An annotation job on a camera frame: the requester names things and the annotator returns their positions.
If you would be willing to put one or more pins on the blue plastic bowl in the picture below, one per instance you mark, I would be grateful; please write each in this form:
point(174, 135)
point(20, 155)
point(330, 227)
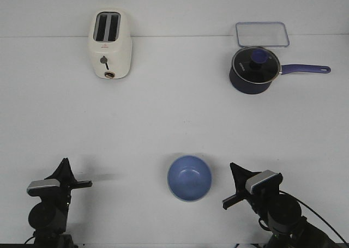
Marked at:
point(189, 178)

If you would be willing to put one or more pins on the white two-slot toaster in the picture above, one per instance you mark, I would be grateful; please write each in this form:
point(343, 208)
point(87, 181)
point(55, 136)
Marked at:
point(110, 44)

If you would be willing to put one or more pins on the dark blue saucepan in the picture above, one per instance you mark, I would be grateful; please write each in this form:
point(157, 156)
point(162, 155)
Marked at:
point(250, 88)

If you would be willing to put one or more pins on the clear container blue rim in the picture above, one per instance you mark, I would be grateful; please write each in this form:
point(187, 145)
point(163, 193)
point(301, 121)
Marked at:
point(265, 34)

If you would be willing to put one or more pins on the glass pot lid blue knob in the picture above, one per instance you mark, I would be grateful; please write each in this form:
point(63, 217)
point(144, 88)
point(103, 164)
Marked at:
point(256, 65)

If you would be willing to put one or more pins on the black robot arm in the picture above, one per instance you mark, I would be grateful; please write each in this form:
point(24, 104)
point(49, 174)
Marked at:
point(49, 217)
point(279, 212)

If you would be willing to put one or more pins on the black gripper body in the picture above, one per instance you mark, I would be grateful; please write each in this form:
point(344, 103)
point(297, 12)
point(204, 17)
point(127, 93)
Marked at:
point(67, 184)
point(258, 200)

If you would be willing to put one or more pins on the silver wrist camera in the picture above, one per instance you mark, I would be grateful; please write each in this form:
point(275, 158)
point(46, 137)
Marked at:
point(43, 187)
point(256, 180)

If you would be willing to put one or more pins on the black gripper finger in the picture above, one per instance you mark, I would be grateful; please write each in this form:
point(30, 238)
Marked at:
point(71, 177)
point(241, 175)
point(239, 186)
point(62, 171)

